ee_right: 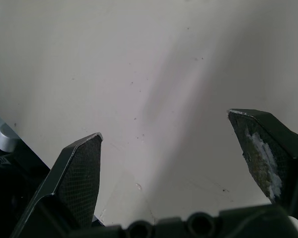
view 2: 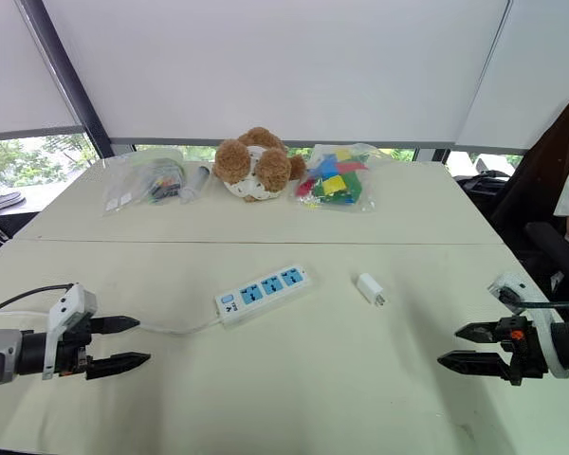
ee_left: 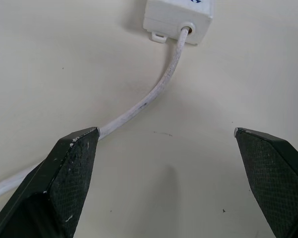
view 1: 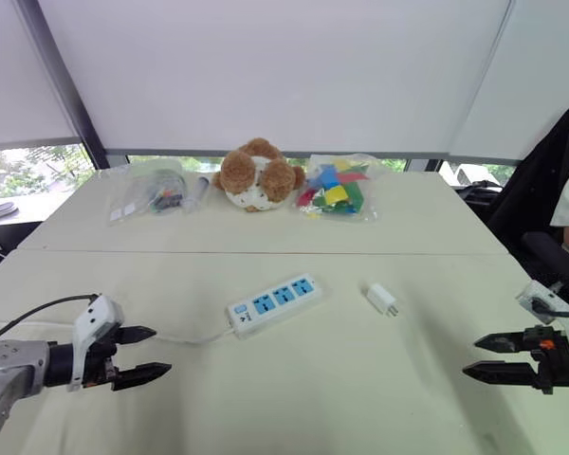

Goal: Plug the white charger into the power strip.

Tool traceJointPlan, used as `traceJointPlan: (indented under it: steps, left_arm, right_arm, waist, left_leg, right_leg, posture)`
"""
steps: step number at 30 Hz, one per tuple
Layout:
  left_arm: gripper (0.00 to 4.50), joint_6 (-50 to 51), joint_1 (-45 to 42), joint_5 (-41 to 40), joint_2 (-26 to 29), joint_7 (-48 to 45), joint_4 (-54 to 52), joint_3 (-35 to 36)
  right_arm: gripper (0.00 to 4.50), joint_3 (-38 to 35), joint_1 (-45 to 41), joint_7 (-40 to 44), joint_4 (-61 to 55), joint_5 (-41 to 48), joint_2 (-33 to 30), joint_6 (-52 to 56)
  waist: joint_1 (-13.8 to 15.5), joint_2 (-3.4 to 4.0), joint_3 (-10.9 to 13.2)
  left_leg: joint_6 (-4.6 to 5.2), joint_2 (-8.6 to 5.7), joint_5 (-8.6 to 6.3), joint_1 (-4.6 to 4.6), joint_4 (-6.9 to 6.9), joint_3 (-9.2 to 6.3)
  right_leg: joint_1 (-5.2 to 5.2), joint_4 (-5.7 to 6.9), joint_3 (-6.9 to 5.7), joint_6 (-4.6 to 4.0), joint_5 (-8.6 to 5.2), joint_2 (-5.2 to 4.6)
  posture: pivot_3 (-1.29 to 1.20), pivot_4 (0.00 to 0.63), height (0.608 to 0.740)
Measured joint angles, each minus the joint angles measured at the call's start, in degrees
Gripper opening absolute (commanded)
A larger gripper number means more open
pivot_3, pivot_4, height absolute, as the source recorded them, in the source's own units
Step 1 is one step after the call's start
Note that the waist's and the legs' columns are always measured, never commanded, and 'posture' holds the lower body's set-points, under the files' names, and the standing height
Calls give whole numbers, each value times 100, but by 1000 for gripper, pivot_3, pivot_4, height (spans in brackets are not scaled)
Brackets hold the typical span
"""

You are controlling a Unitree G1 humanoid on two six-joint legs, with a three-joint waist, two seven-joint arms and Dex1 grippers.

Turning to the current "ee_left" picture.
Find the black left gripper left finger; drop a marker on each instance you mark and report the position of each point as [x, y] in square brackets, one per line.
[64, 178]

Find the white power strip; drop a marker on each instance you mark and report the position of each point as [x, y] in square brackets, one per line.
[178, 18]

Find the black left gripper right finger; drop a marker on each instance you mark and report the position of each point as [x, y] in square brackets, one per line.
[270, 178]

